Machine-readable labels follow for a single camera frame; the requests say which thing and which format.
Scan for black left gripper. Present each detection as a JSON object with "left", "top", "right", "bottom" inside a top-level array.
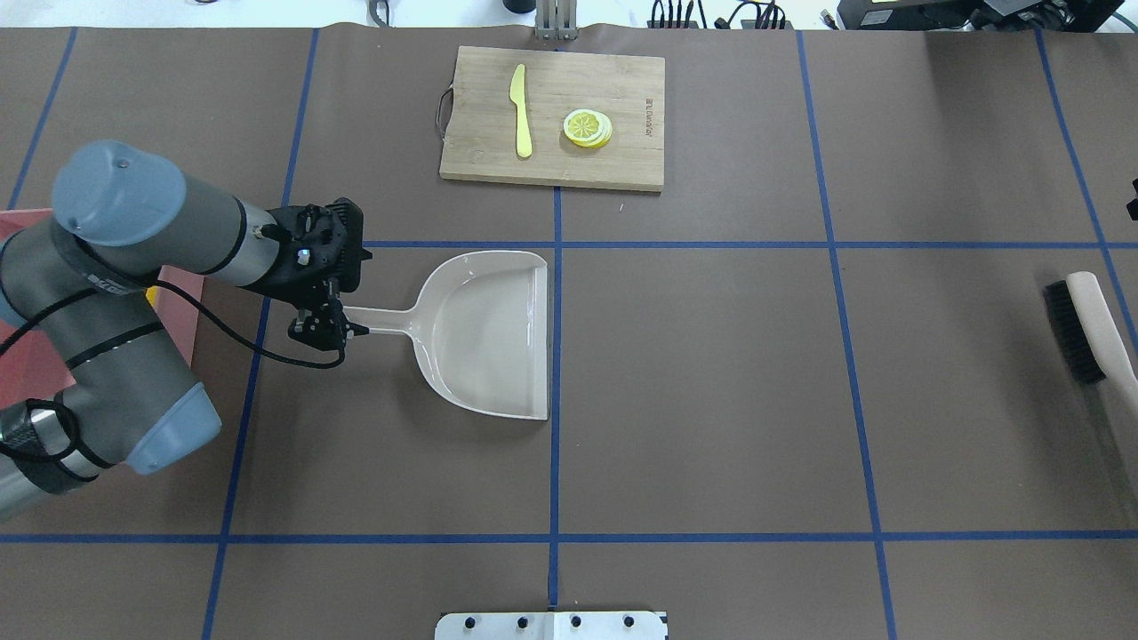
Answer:
[{"left": 259, "top": 198, "right": 373, "bottom": 348}]

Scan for yellow plastic knife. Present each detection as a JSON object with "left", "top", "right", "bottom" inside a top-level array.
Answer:
[{"left": 509, "top": 64, "right": 533, "bottom": 159}]

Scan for yellow lemon slices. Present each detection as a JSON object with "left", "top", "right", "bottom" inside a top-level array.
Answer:
[{"left": 562, "top": 108, "right": 613, "bottom": 148}]

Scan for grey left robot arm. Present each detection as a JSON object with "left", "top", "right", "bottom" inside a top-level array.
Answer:
[{"left": 1, "top": 140, "right": 371, "bottom": 519}]

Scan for pink plastic bin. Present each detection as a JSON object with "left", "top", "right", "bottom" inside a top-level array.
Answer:
[{"left": 1, "top": 208, "right": 204, "bottom": 408}]

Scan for bamboo cutting board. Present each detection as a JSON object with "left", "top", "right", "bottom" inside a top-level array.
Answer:
[{"left": 439, "top": 46, "right": 666, "bottom": 192}]

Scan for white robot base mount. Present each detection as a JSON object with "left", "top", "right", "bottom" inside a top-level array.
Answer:
[{"left": 432, "top": 612, "right": 669, "bottom": 639}]

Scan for beige hand brush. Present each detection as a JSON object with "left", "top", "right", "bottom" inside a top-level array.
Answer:
[{"left": 1042, "top": 271, "right": 1137, "bottom": 416}]

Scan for beige plastic dustpan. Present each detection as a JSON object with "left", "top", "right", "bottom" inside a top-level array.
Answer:
[{"left": 344, "top": 251, "right": 551, "bottom": 421}]

